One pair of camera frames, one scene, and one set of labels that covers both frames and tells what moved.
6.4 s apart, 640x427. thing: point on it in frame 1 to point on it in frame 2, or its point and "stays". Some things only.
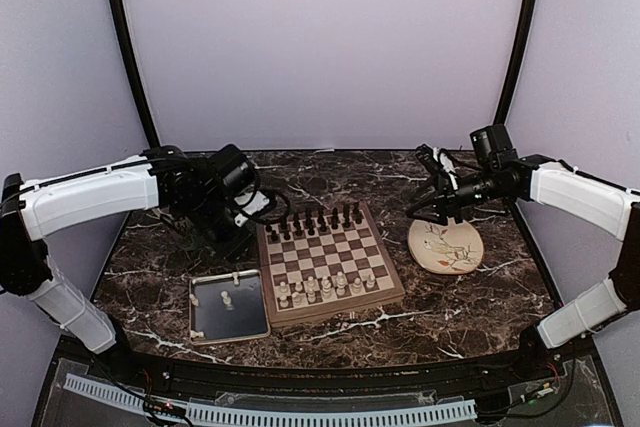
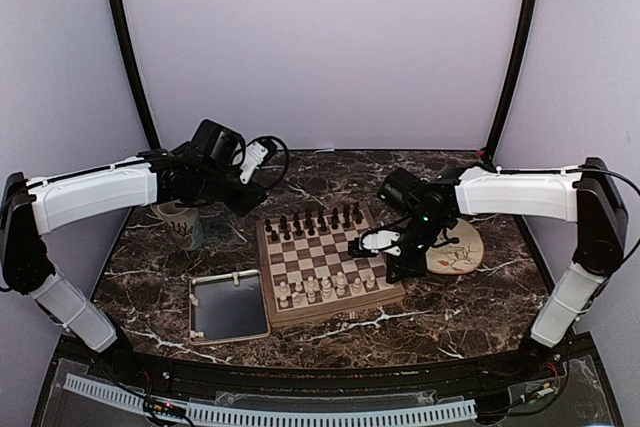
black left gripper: x=231 y=248 to x=244 y=204
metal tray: x=227 y=307 stays
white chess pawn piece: x=311 y=295 stays
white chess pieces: x=225 y=298 to x=235 y=279
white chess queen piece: x=326 y=291 stays
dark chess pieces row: x=314 y=221 stays
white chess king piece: x=340 y=281 stays
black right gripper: x=446 y=200 to x=414 y=268
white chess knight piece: x=298 y=298 stays
